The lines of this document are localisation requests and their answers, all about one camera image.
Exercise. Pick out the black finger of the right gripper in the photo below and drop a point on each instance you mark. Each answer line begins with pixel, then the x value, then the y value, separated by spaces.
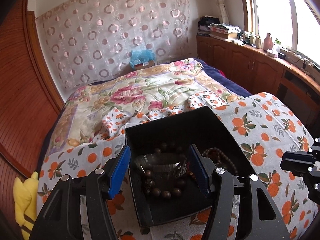
pixel 312 180
pixel 302 163

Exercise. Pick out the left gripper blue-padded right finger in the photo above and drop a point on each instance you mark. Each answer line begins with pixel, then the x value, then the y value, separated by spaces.
pixel 258 218

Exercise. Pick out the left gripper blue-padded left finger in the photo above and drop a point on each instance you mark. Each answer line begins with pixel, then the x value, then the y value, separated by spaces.
pixel 60 216

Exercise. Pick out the black cardboard jewelry box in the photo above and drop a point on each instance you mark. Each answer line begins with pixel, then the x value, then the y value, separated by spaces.
pixel 162 179

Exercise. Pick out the yellow plush toy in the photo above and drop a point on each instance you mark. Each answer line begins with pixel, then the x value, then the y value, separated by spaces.
pixel 25 198

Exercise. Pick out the orange-print white cloth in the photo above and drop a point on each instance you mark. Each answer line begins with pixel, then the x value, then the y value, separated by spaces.
pixel 262 126

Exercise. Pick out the dark blue blanket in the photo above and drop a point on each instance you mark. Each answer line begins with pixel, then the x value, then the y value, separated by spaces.
pixel 219 77

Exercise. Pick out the wooden cabinet counter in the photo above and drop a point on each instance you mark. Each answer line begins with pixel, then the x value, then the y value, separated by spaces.
pixel 253 70

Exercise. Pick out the white power strip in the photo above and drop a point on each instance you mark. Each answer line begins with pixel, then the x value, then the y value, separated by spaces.
pixel 300 61

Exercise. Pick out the wooden slatted wardrobe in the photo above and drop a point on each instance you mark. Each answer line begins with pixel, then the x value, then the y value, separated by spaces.
pixel 27 112

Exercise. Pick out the pink ceramic vase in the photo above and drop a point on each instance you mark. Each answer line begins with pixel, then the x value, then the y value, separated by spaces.
pixel 268 42

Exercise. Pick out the blue bubble wrap bundle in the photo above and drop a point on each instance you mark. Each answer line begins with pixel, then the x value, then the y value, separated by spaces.
pixel 141 56

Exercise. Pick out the small cardboard box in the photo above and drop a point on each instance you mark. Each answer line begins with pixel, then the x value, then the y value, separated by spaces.
pixel 144 65

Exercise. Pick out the pink circle-pattern curtain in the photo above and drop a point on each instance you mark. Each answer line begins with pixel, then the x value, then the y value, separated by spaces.
pixel 91 40

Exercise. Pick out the beige patterned window curtain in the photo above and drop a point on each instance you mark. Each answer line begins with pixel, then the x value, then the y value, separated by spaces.
pixel 220 0

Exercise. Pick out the window with wooden frame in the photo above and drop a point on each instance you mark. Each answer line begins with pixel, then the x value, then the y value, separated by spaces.
pixel 293 23

